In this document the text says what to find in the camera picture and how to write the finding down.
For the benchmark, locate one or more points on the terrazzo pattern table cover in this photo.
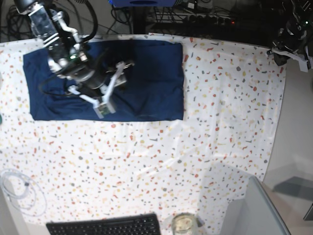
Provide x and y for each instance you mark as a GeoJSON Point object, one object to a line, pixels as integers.
{"type": "Point", "coordinates": [86, 170]}

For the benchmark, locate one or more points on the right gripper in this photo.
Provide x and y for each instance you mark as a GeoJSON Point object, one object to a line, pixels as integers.
{"type": "Point", "coordinates": [88, 77]}

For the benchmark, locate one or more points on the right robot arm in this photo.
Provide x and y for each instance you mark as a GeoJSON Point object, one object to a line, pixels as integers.
{"type": "Point", "coordinates": [67, 53]}

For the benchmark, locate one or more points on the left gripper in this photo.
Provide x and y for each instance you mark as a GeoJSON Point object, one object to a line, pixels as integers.
{"type": "Point", "coordinates": [287, 42]}

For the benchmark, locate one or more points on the black computer keyboard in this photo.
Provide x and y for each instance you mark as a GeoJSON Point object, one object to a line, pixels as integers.
{"type": "Point", "coordinates": [146, 224]}

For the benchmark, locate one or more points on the navy blue t-shirt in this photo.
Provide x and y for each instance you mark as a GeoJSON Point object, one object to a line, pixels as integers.
{"type": "Point", "coordinates": [153, 92]}

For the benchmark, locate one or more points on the black wire rack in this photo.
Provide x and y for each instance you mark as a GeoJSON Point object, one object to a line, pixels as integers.
{"type": "Point", "coordinates": [183, 15]}

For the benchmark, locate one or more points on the blue box with oval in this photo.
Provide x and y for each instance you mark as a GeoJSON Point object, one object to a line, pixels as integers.
{"type": "Point", "coordinates": [144, 3]}

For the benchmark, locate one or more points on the clear glass jar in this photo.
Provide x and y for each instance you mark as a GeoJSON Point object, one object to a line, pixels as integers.
{"type": "Point", "coordinates": [184, 224]}

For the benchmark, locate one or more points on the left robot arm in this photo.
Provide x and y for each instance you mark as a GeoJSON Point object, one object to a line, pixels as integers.
{"type": "Point", "coordinates": [301, 18]}

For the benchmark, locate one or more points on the grey laptop computer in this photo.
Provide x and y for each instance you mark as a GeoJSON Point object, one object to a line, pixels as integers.
{"type": "Point", "coordinates": [255, 214]}

